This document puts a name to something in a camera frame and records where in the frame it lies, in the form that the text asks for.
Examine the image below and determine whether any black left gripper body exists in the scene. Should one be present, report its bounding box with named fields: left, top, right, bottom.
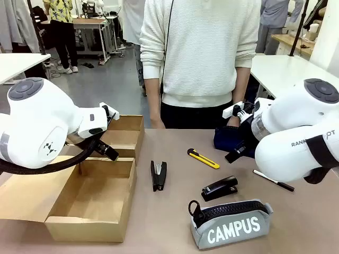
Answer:
left=94, top=139, right=112, bottom=157

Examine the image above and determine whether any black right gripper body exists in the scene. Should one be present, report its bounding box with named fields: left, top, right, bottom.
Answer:
left=236, top=115, right=260, bottom=157

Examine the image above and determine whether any navy blue pencil case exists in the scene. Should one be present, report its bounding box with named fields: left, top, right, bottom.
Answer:
left=213, top=124, right=255, bottom=160

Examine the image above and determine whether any yellow utility knife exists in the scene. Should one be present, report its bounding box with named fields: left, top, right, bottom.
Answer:
left=186, top=148, right=220, bottom=170

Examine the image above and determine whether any black stapler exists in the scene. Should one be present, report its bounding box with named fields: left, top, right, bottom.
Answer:
left=150, top=160, right=168, bottom=193
left=201, top=175, right=239, bottom=203

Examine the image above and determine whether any white pen with black cap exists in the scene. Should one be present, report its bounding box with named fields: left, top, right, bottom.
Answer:
left=253, top=169, right=296, bottom=192

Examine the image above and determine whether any grey Campus pencil case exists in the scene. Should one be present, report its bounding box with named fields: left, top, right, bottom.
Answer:
left=188, top=199, right=274, bottom=250

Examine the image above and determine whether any person's left forearm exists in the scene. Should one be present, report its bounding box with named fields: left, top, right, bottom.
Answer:
left=232, top=66, right=251, bottom=104

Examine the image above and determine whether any person's right forearm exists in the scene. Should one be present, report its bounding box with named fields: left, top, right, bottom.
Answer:
left=144, top=77, right=163, bottom=115

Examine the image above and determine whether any small cardboard box with lid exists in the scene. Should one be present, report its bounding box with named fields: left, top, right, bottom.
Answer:
left=100, top=114, right=145, bottom=165

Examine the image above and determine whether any large cardboard box with lid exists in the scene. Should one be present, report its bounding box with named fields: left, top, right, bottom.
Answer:
left=0, top=155, right=138, bottom=243

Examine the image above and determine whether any person's left hand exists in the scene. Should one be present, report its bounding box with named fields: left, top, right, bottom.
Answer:
left=227, top=115, right=241, bottom=128

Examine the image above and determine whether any person's right hand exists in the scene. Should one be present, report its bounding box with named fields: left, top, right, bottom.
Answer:
left=149, top=112, right=166, bottom=130

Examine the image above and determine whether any person in white sweater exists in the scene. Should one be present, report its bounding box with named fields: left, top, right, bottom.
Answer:
left=139, top=0, right=263, bottom=130

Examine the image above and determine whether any wooden bench with white base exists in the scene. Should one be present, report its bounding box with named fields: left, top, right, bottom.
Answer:
left=271, top=33, right=315, bottom=58

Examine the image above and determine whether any person in grey-blue clothes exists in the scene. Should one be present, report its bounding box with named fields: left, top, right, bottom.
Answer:
left=255, top=0, right=304, bottom=56

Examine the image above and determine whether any black tripod pole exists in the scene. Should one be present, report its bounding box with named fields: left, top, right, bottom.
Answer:
left=289, top=0, right=310, bottom=57
left=26, top=0, right=51, bottom=80

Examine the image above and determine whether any white table with metal legs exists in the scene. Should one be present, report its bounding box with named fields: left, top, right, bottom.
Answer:
left=0, top=53, right=52, bottom=86

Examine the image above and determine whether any wooden top workbench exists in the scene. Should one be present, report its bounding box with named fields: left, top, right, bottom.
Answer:
left=72, top=17, right=119, bottom=66

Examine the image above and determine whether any person in yellow patterned shirt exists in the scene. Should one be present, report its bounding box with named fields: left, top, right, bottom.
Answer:
left=42, top=0, right=80, bottom=75

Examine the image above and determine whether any person in pale shirt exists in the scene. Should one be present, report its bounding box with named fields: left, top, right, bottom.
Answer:
left=122, top=0, right=147, bottom=88

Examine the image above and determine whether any dark hanging jacket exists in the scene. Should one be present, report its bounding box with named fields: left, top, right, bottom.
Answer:
left=302, top=0, right=329, bottom=30

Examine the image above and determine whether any person in grey coat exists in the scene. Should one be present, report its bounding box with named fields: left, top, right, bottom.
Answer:
left=0, top=0, right=51, bottom=80

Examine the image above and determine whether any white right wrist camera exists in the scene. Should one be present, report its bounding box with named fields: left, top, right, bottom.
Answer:
left=222, top=101, right=255, bottom=120

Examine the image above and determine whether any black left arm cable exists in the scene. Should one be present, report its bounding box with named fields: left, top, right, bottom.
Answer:
left=0, top=137, right=99, bottom=176

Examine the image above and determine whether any white table with dark frame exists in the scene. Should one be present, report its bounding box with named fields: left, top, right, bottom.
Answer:
left=249, top=54, right=339, bottom=99

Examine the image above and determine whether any black lanyard cord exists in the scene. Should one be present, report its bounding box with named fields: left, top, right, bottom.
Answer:
left=159, top=0, right=175, bottom=95

